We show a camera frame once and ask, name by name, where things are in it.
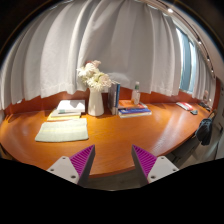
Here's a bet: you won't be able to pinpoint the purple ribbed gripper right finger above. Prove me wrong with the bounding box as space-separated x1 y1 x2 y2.
131 145 178 186

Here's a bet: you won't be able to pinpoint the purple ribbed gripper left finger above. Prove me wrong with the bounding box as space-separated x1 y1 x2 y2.
47 145 95 187

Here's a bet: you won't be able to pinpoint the pale green folded towel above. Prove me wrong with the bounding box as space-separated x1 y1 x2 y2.
35 118 89 142

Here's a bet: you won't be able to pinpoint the yellow book under stack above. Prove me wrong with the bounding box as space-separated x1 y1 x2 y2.
47 110 81 121

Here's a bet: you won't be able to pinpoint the blue book flat stack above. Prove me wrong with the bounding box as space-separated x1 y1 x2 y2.
119 108 152 118

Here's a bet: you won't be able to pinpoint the white book on stack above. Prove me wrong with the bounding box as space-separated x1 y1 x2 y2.
56 100 85 113

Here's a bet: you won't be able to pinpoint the orange book on stack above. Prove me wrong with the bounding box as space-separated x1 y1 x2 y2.
118 100 146 109

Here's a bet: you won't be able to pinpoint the small black device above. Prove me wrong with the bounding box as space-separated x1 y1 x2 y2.
190 110 198 115

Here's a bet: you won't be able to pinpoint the red book far right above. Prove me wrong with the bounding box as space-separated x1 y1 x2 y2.
176 102 193 111

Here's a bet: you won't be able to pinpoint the white ceramic vase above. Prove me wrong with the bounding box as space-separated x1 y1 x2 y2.
88 88 104 116

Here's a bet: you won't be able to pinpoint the clear plastic bottle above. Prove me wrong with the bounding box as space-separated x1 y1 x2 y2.
131 82 140 105

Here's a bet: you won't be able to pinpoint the upright dark blue books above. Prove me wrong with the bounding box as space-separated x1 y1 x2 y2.
108 81 120 115

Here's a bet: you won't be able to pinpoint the white flower bouquet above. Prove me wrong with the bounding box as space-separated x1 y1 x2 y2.
77 60 112 91

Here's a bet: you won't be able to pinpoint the window with teal blind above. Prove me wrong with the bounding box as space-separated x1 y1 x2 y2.
176 28 196 93

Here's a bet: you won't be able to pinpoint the white pleated curtain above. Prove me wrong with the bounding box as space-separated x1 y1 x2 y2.
0 0 216 110

